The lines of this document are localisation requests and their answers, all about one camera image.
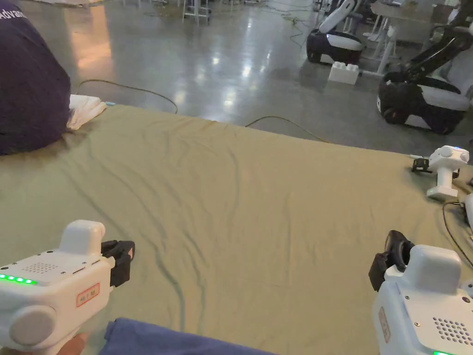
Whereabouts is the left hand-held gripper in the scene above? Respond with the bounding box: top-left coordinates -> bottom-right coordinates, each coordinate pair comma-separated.
0,220 -> 136,351

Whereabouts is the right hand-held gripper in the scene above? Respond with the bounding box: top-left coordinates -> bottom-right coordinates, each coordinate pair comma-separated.
368,230 -> 473,355

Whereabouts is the person's left hand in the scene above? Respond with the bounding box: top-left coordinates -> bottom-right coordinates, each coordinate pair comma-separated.
51,331 -> 90,355

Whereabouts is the white rounded device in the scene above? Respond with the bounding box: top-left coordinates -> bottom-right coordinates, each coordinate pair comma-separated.
463,192 -> 473,227

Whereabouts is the spare white hand-held gripper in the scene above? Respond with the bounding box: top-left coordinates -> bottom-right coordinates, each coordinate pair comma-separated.
411,145 -> 471,201

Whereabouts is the dark blue garment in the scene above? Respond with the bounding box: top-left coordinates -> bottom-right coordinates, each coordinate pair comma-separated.
103,317 -> 300,355

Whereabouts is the bed with beige sheet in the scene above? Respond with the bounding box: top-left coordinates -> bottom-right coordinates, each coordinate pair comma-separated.
0,103 -> 473,355

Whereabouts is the white folded cloth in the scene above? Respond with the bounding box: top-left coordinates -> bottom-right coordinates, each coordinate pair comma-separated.
66,94 -> 109,131

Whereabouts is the black-armed wheeled robot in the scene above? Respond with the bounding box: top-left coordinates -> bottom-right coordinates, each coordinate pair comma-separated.
376,0 -> 473,135

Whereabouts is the large white building brick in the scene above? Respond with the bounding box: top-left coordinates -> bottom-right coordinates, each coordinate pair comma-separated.
328,61 -> 361,86

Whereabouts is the white and black wheeled robot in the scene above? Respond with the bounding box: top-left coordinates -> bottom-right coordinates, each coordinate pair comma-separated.
306,0 -> 367,67

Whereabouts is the white-legged table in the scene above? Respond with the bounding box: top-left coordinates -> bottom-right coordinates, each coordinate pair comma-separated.
364,0 -> 459,78

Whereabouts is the black cable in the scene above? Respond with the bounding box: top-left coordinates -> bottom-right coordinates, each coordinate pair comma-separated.
443,201 -> 473,264

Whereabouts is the yellow floor cable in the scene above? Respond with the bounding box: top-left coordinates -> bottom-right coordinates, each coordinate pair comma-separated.
75,80 -> 179,115
244,116 -> 329,143

